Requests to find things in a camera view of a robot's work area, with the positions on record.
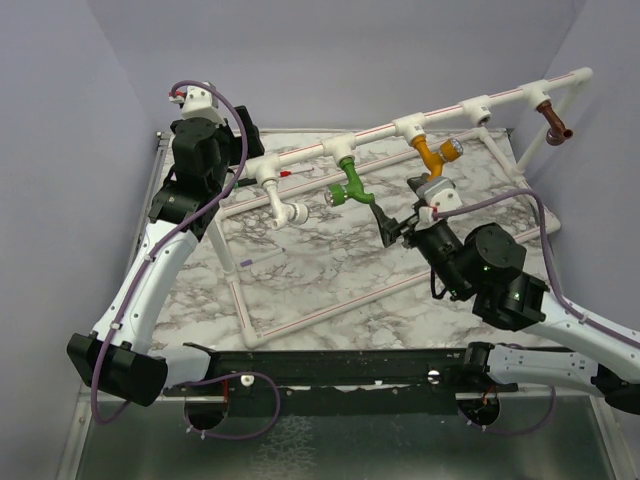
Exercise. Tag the white plastic faucet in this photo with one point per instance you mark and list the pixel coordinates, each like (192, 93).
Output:
(283, 213)

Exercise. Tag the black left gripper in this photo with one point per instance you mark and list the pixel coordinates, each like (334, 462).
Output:
(255, 146)

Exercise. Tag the brown plastic faucet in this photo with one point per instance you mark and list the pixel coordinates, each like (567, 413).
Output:
(557, 132)

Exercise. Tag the red capped white pen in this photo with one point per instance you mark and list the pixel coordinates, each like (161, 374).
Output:
(287, 173)

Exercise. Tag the purple capped white pen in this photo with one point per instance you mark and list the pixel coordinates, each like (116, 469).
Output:
(261, 257)

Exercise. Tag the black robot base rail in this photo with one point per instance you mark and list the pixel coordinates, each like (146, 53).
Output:
(342, 382)

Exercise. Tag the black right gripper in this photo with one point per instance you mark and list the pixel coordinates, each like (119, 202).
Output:
(390, 229)

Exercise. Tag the aluminium table edge frame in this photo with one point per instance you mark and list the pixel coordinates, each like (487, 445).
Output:
(163, 143)

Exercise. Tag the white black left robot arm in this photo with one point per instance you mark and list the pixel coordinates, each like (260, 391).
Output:
(116, 357)

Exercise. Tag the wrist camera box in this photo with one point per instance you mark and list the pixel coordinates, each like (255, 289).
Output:
(439, 195)
(196, 102)

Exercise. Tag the small grey metal piece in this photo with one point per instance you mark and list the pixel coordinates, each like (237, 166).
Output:
(416, 182)

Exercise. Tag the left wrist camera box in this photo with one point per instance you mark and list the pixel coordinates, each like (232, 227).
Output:
(196, 102)

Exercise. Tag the green black highlighter marker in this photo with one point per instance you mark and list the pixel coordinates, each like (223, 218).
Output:
(245, 183)

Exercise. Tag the green plastic faucet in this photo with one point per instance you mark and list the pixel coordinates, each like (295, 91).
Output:
(338, 194)

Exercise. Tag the white PVC pipe frame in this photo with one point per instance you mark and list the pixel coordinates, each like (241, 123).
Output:
(561, 91)

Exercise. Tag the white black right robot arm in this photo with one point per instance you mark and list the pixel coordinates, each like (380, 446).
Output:
(598, 356)

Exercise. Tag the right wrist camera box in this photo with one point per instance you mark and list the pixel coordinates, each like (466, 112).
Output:
(439, 195)

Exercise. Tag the yellow plastic faucet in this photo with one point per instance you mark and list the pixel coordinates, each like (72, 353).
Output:
(434, 161)

